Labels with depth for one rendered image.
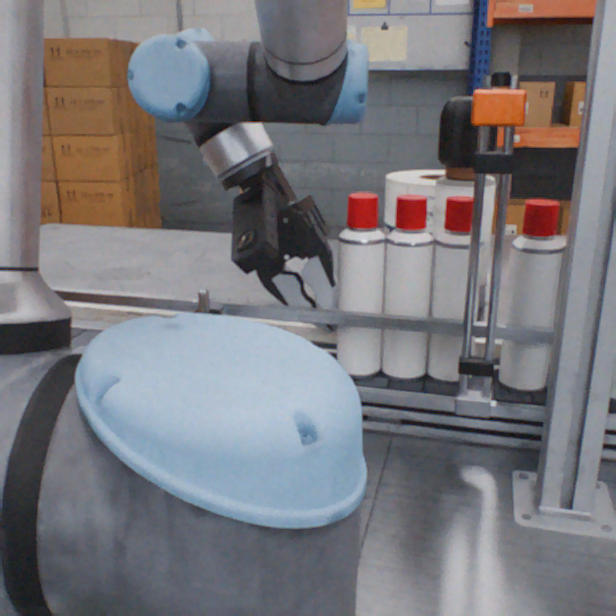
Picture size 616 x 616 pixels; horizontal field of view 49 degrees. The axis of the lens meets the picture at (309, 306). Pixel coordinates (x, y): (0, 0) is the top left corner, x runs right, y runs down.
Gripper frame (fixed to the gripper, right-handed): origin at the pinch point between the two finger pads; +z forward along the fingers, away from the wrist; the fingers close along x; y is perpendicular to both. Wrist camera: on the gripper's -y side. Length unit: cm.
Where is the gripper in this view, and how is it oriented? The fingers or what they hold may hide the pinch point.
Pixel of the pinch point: (327, 323)
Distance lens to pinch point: 78.7
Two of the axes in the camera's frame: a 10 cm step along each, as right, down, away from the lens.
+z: 4.8, 8.6, 1.6
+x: -8.4, 4.0, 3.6
